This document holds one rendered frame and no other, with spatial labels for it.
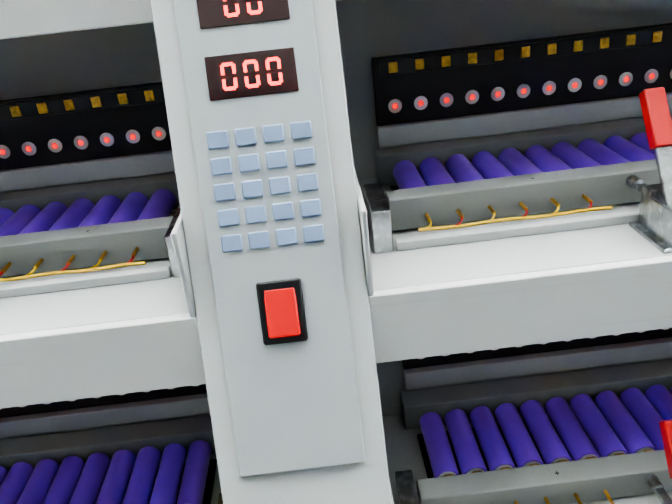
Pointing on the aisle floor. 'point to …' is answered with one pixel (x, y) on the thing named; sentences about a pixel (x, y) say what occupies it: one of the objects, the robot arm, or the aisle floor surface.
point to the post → (379, 484)
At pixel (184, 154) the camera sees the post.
